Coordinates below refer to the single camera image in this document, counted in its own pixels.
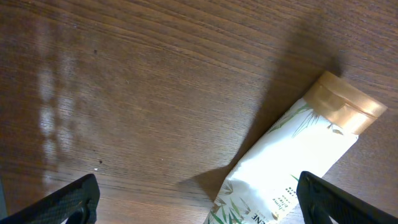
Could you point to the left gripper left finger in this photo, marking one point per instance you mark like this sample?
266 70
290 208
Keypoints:
74 203

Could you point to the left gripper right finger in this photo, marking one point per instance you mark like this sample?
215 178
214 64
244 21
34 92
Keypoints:
322 202

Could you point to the white floral tube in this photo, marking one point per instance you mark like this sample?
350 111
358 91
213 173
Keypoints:
311 136

